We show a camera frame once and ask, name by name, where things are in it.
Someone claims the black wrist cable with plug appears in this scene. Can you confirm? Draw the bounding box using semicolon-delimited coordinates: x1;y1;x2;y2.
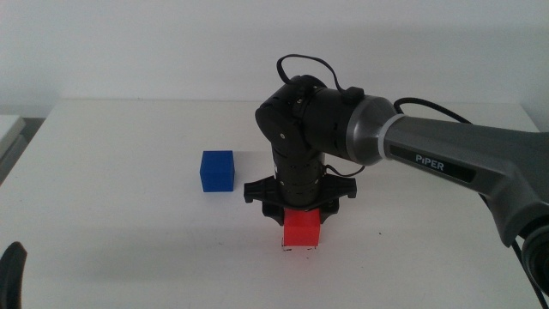
275;53;367;179

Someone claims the blue cube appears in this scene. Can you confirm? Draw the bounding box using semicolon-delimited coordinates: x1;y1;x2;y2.
199;149;236;193

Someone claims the red cube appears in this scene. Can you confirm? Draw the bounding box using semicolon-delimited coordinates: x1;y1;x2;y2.
282;208;322;248

